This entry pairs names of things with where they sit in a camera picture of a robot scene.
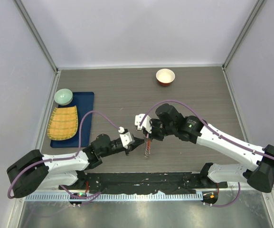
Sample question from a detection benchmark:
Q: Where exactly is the yellow woven plate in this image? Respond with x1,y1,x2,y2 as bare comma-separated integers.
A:
47,106,78,141

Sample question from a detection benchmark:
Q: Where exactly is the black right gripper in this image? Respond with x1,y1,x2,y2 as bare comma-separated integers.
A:
143,118,176,142

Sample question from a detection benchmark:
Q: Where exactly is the red plastic handle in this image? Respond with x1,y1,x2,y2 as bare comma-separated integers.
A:
146,140,151,153

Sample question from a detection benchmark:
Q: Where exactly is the red white bowl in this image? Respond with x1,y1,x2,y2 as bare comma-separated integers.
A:
156,68,176,86

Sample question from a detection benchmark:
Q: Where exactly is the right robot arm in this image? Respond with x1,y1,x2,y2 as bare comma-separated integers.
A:
134,103,274,193

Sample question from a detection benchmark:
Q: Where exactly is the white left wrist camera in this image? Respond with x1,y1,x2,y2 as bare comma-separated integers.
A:
118,126,133,146

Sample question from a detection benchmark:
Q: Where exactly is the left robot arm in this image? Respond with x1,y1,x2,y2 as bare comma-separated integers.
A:
7,132,145,199

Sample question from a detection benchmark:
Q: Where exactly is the pale green bowl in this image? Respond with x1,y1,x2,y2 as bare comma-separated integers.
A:
54,88,73,106

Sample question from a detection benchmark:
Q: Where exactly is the blue tray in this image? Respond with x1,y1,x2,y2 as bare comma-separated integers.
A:
50,92,94,148

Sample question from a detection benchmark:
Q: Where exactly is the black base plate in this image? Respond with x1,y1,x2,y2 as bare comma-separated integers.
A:
65,171,228,195

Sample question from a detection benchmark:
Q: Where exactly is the white slotted cable duct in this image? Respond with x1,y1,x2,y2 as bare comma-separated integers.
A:
25,191,203,203

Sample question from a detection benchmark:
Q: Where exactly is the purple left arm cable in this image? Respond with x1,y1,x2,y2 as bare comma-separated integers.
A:
7,110,124,206

